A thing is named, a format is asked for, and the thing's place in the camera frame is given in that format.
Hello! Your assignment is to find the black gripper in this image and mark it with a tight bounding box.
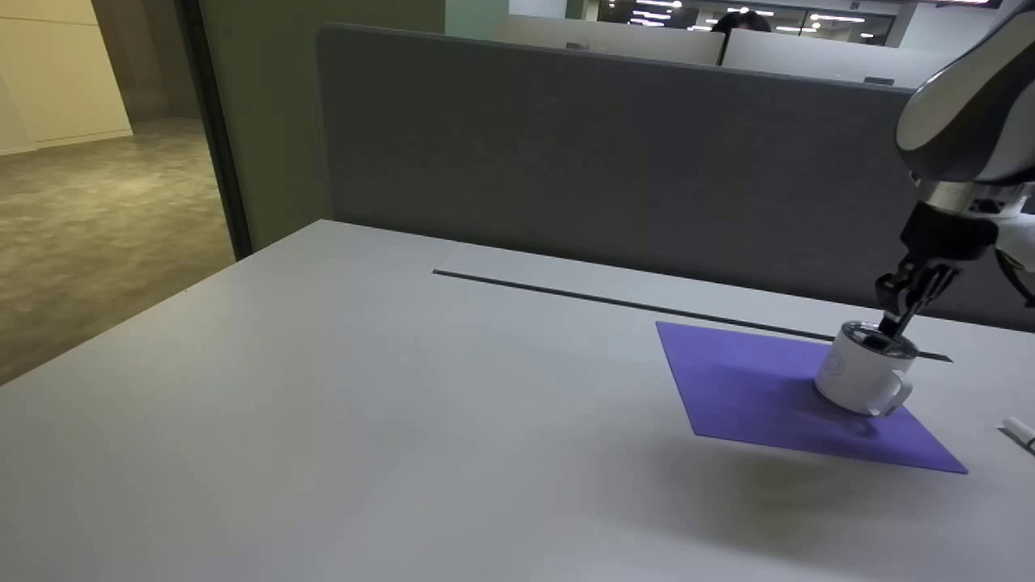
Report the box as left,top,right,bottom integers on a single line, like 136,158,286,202
874,199,1003,340

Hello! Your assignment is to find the purple mat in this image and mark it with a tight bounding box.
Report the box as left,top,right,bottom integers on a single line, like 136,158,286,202
654,315,971,478

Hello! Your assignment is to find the white squeeze tube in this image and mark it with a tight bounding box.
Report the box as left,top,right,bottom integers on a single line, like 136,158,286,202
995,413,1035,459

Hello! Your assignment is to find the lit computer monitor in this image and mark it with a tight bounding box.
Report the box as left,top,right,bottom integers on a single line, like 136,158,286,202
626,0,705,31
803,7,900,47

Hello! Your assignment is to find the grey desk partition panel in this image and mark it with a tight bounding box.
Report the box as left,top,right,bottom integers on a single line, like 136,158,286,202
313,21,1035,334

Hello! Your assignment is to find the white cup with handle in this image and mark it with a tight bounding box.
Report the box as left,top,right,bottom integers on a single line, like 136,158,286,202
811,315,917,423

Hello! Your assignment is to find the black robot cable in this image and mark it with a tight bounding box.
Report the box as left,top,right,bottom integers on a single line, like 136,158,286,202
992,243,1035,309

